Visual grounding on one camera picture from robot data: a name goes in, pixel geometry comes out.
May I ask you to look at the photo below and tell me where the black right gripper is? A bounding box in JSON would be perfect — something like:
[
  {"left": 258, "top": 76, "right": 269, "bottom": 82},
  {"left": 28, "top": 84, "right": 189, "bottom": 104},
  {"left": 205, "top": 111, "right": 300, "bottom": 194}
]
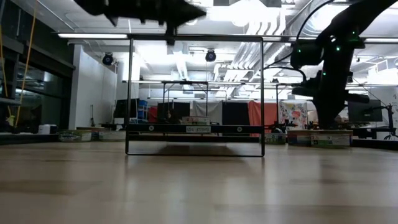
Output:
[{"left": 312, "top": 30, "right": 366, "bottom": 129}]

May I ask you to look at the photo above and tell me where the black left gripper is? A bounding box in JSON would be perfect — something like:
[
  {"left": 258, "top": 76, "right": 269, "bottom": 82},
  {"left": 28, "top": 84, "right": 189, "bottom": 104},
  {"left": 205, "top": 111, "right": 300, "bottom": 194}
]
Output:
[{"left": 73, "top": 0, "right": 208, "bottom": 29}]

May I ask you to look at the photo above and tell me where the silver lid seafood can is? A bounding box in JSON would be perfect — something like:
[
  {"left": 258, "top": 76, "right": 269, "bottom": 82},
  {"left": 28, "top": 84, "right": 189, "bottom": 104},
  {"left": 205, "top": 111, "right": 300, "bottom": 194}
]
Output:
[
  {"left": 264, "top": 133, "right": 287, "bottom": 145},
  {"left": 98, "top": 130, "right": 127, "bottom": 142},
  {"left": 182, "top": 116, "right": 211, "bottom": 126},
  {"left": 310, "top": 133, "right": 354, "bottom": 147}
]

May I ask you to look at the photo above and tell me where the gold lid seafood can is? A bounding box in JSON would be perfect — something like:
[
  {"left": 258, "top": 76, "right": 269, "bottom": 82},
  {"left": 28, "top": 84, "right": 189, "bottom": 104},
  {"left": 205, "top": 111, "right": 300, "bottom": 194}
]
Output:
[{"left": 76, "top": 126, "right": 106, "bottom": 132}]

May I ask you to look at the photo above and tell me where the deep gold seafood can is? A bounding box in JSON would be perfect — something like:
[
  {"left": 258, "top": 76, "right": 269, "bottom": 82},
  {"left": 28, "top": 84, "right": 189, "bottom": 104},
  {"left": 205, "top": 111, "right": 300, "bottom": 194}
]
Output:
[{"left": 58, "top": 129, "right": 93, "bottom": 143}]

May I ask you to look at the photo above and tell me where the black background monitor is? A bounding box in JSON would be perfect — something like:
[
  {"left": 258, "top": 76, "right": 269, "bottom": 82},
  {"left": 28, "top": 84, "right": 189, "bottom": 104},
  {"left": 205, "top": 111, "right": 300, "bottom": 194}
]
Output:
[
  {"left": 113, "top": 98, "right": 140, "bottom": 119},
  {"left": 347, "top": 99, "right": 383, "bottom": 123}
]

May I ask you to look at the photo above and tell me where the paint splattered white cloth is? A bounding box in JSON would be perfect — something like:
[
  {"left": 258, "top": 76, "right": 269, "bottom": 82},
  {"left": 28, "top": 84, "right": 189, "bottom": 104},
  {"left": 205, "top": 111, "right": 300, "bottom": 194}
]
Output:
[{"left": 279, "top": 101, "right": 308, "bottom": 130}]

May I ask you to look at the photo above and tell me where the orange red curtain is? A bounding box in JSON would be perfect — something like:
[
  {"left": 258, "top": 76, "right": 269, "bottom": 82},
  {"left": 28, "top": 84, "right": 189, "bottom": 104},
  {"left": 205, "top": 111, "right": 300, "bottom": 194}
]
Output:
[{"left": 248, "top": 101, "right": 279, "bottom": 135}]

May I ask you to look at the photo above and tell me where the long ceiling light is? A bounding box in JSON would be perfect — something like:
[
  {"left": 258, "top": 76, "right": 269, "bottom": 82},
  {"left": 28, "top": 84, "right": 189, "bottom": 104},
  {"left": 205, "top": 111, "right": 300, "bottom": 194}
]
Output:
[
  {"left": 57, "top": 33, "right": 128, "bottom": 40},
  {"left": 363, "top": 37, "right": 398, "bottom": 44}
]

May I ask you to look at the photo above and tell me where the black curtain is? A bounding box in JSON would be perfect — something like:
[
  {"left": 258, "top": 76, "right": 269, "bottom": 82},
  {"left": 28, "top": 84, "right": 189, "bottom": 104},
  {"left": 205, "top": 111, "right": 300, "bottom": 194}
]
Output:
[
  {"left": 222, "top": 101, "right": 249, "bottom": 127},
  {"left": 157, "top": 101, "right": 191, "bottom": 124}
]

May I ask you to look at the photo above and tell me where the grey curtain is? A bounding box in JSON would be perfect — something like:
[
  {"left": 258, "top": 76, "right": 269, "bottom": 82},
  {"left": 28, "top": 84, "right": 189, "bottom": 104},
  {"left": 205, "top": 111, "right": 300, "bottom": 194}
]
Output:
[{"left": 190, "top": 101, "right": 223, "bottom": 124}]

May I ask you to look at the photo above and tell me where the blue storage bin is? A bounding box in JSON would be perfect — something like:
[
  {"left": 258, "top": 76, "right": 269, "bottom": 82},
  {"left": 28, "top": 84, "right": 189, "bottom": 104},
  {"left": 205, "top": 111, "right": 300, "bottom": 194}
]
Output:
[{"left": 138, "top": 100, "right": 149, "bottom": 121}]

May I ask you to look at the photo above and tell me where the red cabinet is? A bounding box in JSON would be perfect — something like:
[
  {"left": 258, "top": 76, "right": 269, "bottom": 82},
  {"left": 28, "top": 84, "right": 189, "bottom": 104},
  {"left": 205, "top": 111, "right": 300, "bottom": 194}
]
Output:
[{"left": 147, "top": 106, "right": 158, "bottom": 124}]

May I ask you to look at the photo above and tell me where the white box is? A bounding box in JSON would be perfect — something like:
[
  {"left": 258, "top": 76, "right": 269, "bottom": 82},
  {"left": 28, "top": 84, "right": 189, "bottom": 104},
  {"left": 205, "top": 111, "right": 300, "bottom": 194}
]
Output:
[{"left": 37, "top": 124, "right": 58, "bottom": 135}]

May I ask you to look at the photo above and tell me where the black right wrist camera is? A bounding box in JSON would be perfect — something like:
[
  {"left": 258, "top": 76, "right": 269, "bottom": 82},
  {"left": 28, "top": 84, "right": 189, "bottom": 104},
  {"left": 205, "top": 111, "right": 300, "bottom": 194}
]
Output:
[{"left": 290, "top": 42, "right": 325, "bottom": 70}]

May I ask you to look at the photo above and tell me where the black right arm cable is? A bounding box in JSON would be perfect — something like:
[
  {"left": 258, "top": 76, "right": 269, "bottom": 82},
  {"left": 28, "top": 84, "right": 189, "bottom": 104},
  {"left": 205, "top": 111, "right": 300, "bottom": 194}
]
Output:
[{"left": 263, "top": 0, "right": 336, "bottom": 82}]

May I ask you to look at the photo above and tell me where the wooden shelf with black frame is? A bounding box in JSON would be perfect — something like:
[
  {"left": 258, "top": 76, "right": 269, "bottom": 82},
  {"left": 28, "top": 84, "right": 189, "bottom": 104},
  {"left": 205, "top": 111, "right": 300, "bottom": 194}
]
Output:
[{"left": 125, "top": 34, "right": 266, "bottom": 157}]

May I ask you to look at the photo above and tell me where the yellow cable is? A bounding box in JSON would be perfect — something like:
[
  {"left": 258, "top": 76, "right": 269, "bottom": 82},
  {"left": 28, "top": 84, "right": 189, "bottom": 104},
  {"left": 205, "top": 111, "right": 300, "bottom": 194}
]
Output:
[{"left": 14, "top": 0, "right": 40, "bottom": 127}]

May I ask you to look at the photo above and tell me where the black aluminium table frame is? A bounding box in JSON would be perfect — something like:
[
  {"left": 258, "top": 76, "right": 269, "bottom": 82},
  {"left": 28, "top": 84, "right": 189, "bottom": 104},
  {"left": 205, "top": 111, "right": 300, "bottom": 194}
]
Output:
[{"left": 0, "top": 132, "right": 398, "bottom": 151}]

